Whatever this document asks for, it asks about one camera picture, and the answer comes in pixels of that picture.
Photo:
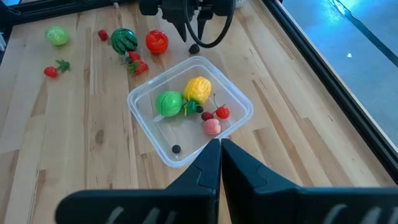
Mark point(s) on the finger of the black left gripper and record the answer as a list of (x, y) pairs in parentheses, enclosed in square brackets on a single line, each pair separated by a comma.
[(224, 7), (149, 7)]

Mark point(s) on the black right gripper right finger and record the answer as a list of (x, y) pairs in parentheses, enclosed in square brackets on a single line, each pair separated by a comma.
[(255, 199)]

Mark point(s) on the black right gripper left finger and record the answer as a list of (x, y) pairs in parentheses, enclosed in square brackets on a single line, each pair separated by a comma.
[(186, 202)]

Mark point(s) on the red toy tomato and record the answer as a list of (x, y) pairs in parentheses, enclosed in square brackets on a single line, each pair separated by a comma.
[(157, 42)]

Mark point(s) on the striped toy watermelon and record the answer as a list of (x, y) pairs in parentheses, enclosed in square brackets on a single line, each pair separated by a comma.
[(124, 41)]

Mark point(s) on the red toy strawberry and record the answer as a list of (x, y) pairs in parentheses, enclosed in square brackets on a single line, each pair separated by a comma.
[(140, 68), (134, 56)]

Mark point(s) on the red toy raspberry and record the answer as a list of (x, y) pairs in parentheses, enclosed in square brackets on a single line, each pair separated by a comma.
[(103, 35)]

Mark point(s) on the black toy blueberry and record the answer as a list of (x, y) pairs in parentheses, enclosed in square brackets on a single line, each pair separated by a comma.
[(176, 149), (199, 109)]

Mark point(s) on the pink toy peach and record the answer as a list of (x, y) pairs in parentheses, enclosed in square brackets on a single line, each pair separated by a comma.
[(212, 126)]

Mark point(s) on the yellow toy pineapple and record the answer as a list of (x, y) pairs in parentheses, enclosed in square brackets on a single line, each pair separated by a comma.
[(197, 89)]

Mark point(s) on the dark red toy cherry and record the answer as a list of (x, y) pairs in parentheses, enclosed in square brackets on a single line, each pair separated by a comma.
[(207, 116)]

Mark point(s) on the bright red toy cherry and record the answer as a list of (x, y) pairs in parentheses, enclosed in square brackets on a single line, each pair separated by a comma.
[(222, 112)]

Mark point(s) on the light green toy cabbage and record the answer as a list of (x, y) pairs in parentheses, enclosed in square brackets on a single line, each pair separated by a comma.
[(57, 35)]

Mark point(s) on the green toy fruit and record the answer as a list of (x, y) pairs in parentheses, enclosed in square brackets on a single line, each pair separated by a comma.
[(169, 103)]

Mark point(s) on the small tomato with green leaves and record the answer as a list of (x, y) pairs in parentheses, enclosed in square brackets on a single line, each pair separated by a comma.
[(50, 71)]

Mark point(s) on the clear plastic tupperware container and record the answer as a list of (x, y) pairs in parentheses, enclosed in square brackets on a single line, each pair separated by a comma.
[(146, 124)]

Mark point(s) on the black toy blackberry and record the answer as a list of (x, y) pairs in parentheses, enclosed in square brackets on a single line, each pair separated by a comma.
[(194, 48)]

